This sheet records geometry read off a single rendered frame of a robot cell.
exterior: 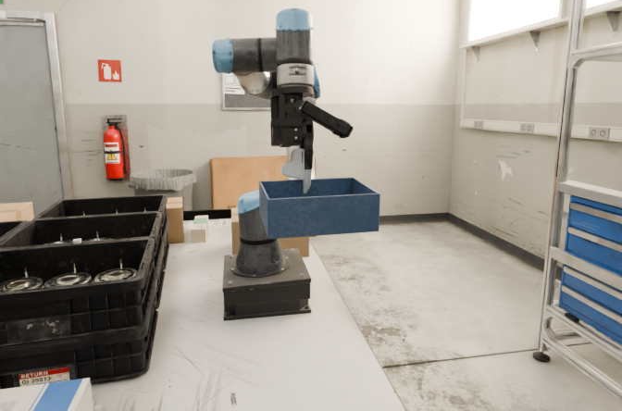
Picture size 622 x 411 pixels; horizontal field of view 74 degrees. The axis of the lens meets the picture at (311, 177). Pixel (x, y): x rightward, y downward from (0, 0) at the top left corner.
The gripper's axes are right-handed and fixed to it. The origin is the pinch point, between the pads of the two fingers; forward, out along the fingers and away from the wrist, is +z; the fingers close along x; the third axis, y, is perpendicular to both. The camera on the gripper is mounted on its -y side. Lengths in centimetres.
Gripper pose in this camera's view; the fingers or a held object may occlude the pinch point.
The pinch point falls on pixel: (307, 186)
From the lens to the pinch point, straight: 84.9
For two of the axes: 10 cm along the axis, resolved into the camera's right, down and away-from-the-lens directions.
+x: 1.5, 0.3, -9.9
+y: -9.9, 0.3, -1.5
